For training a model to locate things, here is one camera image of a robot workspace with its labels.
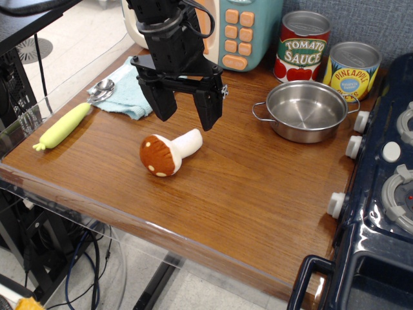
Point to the dark blue toy stove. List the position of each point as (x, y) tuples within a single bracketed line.
[(372, 263)]

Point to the white stove knob upper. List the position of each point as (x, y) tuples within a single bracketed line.
[(361, 121)]

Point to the green handled metal spoon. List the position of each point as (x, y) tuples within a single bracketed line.
[(67, 123)]

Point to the light blue cloth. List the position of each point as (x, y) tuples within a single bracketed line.
[(128, 97)]

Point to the toy microwave teal cream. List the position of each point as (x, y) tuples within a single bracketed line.
[(240, 31)]

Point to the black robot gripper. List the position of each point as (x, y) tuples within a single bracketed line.
[(178, 59)]

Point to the silver metal pot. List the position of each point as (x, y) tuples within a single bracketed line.
[(305, 111)]

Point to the pineapple slices can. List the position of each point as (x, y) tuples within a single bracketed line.
[(352, 68)]

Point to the black table leg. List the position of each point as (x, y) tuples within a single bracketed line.
[(158, 282)]

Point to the plush brown white mushroom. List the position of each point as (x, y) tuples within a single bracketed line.
[(163, 157)]

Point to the black desk at left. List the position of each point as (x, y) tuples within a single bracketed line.
[(22, 19)]

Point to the white stove knob middle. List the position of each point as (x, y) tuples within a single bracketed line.
[(353, 146)]

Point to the white stove knob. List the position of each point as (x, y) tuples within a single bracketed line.
[(353, 146), (361, 121), (335, 204)]

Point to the white stove knob lower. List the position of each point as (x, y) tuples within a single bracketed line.
[(335, 204)]

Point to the tomato sauce can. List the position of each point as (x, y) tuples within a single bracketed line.
[(302, 43)]

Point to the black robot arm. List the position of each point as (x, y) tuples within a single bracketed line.
[(167, 16)]

